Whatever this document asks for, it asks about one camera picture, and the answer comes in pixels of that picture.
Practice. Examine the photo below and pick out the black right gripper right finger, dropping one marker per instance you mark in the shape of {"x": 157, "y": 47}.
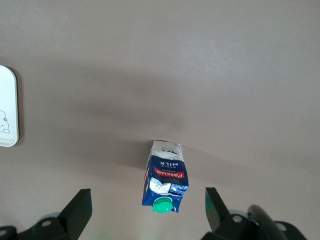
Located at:
{"x": 215, "y": 212}

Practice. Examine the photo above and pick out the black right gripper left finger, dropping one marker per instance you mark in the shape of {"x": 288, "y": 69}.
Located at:
{"x": 77, "y": 212}

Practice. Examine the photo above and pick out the blue milk carton green cap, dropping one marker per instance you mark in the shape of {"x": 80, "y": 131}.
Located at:
{"x": 165, "y": 172}

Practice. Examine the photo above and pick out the cream plastic tray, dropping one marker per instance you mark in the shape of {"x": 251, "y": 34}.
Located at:
{"x": 7, "y": 100}

